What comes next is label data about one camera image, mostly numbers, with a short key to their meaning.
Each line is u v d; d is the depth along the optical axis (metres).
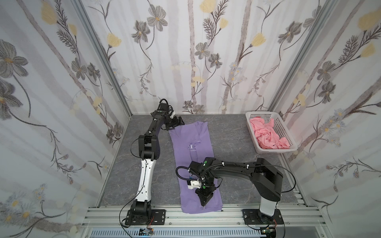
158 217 0.74
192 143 1.02
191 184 0.75
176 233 0.70
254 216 0.73
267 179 0.46
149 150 0.70
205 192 0.69
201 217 0.75
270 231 0.72
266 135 0.96
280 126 1.06
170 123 0.98
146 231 0.70
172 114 1.04
